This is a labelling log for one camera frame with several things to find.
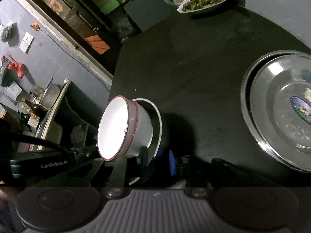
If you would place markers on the white wall socket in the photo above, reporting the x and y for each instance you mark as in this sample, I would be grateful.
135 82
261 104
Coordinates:
26 41

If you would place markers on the brown wooden cabinet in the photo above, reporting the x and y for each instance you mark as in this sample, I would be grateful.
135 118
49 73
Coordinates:
63 7

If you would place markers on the orange plug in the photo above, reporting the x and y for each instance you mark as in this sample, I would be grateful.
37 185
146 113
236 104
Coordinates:
35 26

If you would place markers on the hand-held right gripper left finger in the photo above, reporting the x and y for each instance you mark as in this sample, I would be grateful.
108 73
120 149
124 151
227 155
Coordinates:
143 155

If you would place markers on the steel plate with sticker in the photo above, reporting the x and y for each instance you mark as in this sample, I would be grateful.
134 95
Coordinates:
274 97

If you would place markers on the white plate of stir-fry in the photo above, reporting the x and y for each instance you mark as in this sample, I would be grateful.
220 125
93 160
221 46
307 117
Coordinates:
206 1

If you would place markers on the brown glass bottle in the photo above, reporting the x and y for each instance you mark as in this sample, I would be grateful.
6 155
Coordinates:
31 104

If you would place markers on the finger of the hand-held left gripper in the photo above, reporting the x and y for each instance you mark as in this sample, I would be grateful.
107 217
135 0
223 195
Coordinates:
85 153

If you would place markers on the red mesh bag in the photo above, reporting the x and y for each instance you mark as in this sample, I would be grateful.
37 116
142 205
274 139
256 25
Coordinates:
18 69

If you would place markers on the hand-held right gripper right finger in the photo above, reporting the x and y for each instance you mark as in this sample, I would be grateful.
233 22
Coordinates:
172 162

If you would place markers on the grey cabinet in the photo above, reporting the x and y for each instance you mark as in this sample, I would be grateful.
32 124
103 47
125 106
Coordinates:
145 12

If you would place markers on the grey hanging bag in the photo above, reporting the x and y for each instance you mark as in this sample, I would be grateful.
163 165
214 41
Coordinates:
7 32

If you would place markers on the orange box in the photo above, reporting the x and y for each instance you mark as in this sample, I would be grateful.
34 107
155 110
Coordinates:
97 45

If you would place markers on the green box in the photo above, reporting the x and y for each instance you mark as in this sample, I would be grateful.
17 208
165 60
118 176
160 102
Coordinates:
109 4

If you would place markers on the steel pot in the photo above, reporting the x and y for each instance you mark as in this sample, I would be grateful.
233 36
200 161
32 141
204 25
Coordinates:
49 95

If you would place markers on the white ceramic bowl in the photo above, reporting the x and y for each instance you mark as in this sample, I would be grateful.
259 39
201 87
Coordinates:
156 123
116 126

